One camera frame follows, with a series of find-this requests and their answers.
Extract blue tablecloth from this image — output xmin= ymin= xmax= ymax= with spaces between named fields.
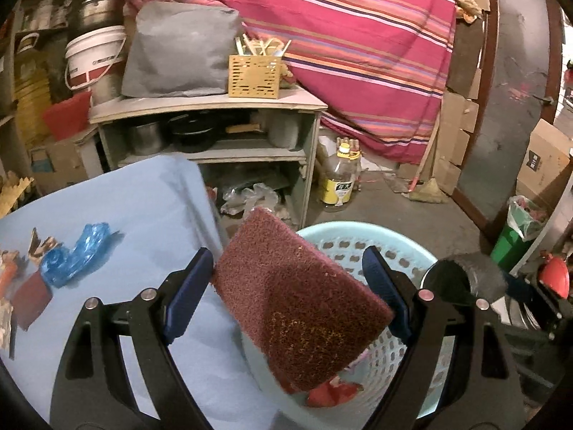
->
xmin=0 ymin=154 xmax=287 ymax=430

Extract yellow egg tray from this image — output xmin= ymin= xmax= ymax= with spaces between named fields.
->
xmin=0 ymin=175 xmax=35 ymax=216

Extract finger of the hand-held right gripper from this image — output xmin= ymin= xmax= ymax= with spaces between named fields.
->
xmin=506 ymin=271 xmax=565 ymax=332

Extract bunch of chopsticks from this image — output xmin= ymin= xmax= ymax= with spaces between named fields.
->
xmin=235 ymin=33 xmax=293 ymax=59

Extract clear plastic bag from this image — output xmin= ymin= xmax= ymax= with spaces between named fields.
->
xmin=221 ymin=183 xmax=280 ymax=216

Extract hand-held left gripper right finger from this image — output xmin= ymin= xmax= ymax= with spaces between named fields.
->
xmin=362 ymin=245 xmax=526 ymax=430

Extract large maroon scouring pad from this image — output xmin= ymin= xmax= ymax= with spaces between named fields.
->
xmin=210 ymin=206 xmax=395 ymax=395

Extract red striped cloth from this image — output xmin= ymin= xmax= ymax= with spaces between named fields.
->
xmin=123 ymin=0 xmax=462 ymax=166

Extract red snack packet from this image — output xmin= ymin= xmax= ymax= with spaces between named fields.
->
xmin=307 ymin=378 xmax=364 ymax=408

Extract cardboard pieces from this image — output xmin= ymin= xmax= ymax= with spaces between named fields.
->
xmin=432 ymin=15 xmax=484 ymax=195

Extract small oil bottle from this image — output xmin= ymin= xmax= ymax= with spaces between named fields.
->
xmin=319 ymin=142 xmax=362 ymax=212

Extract small wooden cabinet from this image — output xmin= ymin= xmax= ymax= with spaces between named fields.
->
xmin=88 ymin=85 xmax=329 ymax=234

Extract grey fabric cover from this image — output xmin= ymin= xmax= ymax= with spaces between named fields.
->
xmin=121 ymin=1 xmax=242 ymax=98

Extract white container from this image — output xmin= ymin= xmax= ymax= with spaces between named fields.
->
xmin=269 ymin=112 xmax=302 ymax=148

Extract brown cardboard box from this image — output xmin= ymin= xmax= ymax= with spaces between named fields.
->
xmin=29 ymin=125 xmax=101 ymax=193

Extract dark metal door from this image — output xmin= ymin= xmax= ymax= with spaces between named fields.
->
xmin=452 ymin=0 xmax=567 ymax=234

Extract small maroon scouring pad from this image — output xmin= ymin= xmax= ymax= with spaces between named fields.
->
xmin=10 ymin=272 xmax=53 ymax=332

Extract white plastic bucket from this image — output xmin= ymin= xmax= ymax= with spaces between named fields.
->
xmin=64 ymin=25 xmax=128 ymax=92

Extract broom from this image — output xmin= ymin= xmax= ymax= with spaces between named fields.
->
xmin=407 ymin=121 xmax=448 ymax=204

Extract black pan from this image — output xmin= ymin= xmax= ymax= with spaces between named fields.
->
xmin=168 ymin=114 xmax=220 ymax=153

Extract red round object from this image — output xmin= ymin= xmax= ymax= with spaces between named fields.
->
xmin=537 ymin=253 xmax=571 ymax=298

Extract blue plastic wrapper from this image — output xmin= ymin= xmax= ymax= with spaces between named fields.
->
xmin=39 ymin=221 xmax=119 ymax=288

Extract green bin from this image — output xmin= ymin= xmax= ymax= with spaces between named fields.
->
xmin=490 ymin=195 xmax=549 ymax=272

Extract large steel pot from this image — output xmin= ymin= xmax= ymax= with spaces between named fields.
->
xmin=67 ymin=0 xmax=126 ymax=39

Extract dark grey cylinder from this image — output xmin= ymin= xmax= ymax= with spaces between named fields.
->
xmin=421 ymin=253 xmax=511 ymax=319

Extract small steel pot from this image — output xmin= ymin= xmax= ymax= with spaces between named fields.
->
xmin=127 ymin=121 xmax=168 ymax=155

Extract large yellow oil bottle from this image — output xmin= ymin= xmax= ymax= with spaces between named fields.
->
xmin=13 ymin=31 xmax=54 ymax=146

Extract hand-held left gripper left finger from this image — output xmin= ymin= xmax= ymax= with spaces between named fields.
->
xmin=50 ymin=247 xmax=215 ymax=430

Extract red basket bowl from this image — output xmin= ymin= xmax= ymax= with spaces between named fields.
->
xmin=42 ymin=92 xmax=92 ymax=142

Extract orange packet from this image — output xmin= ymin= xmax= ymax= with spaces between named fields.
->
xmin=0 ymin=251 xmax=19 ymax=298

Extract light blue plastic basket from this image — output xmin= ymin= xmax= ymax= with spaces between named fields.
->
xmin=242 ymin=221 xmax=457 ymax=430

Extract yellow utensil holder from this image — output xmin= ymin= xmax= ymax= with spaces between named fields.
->
xmin=228 ymin=54 xmax=282 ymax=98

